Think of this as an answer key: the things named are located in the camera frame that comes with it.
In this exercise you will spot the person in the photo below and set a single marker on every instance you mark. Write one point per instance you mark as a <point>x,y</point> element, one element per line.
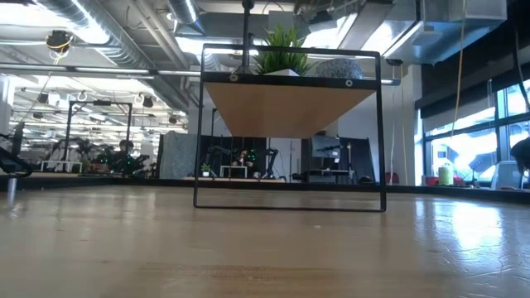
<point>124,159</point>
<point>243,158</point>
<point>522,153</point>

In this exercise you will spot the pale blue patterned candle tin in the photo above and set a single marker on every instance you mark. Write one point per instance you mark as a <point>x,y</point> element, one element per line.
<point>339,68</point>

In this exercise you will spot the black gantry frame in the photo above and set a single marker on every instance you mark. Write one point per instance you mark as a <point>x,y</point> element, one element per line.
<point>99,103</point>

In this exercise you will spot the white background riser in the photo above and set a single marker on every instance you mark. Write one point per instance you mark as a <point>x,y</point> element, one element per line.
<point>234,169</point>

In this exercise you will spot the wooden shelf riser black frame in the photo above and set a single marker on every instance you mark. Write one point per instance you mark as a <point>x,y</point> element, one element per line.
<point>290,109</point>

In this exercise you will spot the black partition curtain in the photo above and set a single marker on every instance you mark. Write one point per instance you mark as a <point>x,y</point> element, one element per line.
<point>232,142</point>

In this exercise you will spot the green potted plant white pot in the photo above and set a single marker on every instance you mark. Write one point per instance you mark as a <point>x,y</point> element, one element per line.
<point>283,51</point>

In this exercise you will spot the background monitor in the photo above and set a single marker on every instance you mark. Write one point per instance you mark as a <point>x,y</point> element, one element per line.
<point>326,147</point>

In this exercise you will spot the black security camera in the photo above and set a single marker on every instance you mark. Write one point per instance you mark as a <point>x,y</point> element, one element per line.
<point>393,62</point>

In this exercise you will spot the grey partition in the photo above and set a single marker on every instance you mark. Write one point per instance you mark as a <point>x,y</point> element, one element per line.
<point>176,153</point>

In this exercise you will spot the silver rectangular air duct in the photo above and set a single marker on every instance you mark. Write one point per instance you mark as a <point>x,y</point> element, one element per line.
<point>447,37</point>

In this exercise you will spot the yellow green jug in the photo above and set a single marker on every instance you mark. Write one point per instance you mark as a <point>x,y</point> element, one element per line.
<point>446,174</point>

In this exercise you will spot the red container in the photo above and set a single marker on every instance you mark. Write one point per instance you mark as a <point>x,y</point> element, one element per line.
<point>432,181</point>

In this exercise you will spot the small background potted plant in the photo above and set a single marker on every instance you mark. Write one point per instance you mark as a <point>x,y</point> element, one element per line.
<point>205,169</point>

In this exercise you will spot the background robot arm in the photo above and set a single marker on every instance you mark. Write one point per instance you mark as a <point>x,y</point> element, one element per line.
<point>271,161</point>

